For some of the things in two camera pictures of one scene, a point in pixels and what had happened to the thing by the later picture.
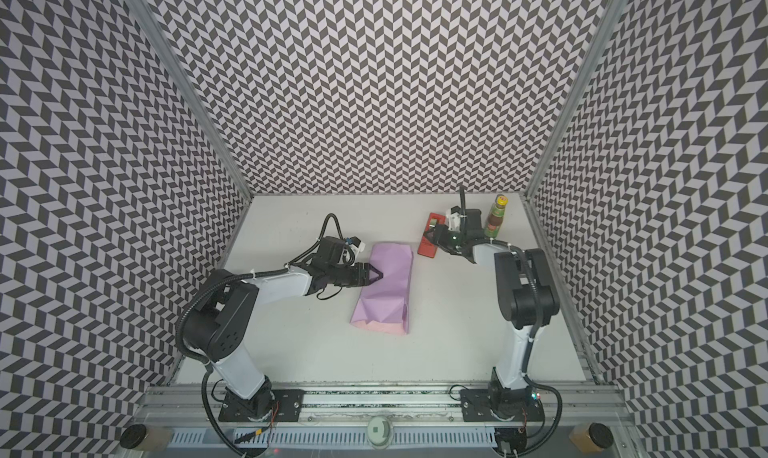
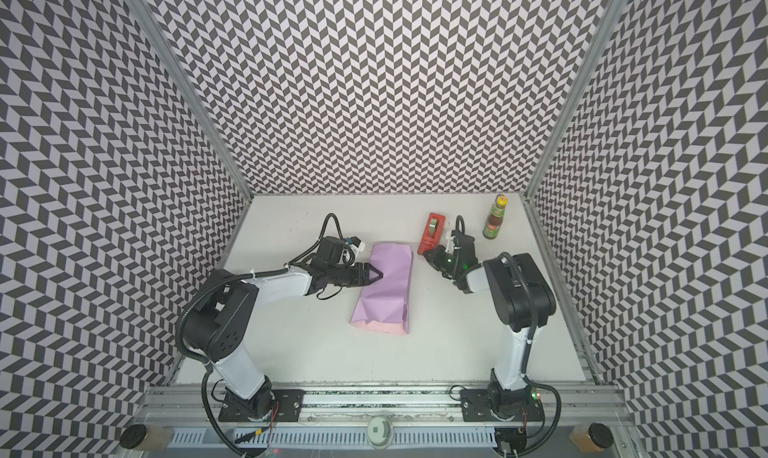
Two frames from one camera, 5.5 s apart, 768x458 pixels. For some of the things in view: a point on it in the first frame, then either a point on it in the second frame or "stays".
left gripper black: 367,281 stays
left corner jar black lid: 132,436 stays
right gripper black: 439,236 → 442,260
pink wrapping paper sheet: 384,304 stays
